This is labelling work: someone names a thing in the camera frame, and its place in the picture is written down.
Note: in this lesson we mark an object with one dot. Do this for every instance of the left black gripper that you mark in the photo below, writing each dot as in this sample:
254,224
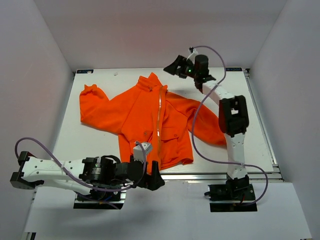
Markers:
154,181

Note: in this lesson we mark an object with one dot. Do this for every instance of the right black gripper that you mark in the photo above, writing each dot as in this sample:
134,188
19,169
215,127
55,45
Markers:
172,68

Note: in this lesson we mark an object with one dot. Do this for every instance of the orange zip-up jacket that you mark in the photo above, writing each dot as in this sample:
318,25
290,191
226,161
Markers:
148,112

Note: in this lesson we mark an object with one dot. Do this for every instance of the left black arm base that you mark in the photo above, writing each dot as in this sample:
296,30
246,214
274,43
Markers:
90,199

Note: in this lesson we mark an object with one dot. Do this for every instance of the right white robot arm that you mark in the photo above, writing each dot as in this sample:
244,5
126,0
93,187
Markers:
233,118

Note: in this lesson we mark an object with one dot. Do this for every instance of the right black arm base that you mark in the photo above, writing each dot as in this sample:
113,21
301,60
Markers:
223,198

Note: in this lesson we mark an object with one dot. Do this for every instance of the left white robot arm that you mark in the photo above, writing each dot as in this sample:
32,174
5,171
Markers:
102,174

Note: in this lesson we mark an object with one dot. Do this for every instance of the right blue table label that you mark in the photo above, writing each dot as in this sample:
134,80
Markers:
233,69

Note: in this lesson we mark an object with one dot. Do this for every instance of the blue table label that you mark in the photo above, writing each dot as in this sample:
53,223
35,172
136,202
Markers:
233,69
84,71

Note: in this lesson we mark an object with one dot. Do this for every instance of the left blue table label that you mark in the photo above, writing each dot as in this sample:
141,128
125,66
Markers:
84,71

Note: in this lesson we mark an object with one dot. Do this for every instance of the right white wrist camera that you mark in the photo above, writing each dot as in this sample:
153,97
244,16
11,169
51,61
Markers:
192,54

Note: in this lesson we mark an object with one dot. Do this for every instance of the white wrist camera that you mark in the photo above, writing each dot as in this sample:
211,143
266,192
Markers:
192,54
141,150

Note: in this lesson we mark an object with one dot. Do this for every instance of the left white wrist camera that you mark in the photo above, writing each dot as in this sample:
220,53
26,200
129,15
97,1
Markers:
141,150

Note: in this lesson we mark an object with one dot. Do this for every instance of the aluminium table front rail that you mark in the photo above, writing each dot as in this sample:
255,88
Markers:
219,177

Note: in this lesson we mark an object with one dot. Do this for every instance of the aluminium table rail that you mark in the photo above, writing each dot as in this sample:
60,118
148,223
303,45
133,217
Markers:
273,159
219,177

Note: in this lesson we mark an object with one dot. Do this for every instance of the aluminium table right rail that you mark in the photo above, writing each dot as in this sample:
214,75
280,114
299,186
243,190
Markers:
273,159

